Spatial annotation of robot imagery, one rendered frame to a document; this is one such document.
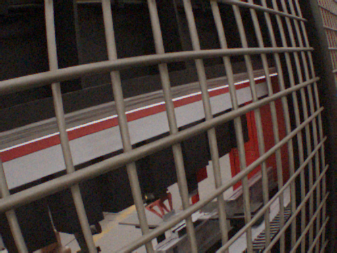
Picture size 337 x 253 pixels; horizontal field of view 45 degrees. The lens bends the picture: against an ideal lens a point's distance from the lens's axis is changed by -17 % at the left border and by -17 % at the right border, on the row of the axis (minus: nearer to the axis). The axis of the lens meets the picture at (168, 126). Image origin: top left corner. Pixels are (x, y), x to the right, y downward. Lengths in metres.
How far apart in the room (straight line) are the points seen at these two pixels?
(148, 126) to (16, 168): 0.55
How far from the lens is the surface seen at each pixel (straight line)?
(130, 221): 1.75
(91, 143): 1.19
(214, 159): 0.18
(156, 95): 1.08
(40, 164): 1.05
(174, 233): 1.57
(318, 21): 0.39
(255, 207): 1.55
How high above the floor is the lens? 1.52
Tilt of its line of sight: 6 degrees down
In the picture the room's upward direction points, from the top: 10 degrees counter-clockwise
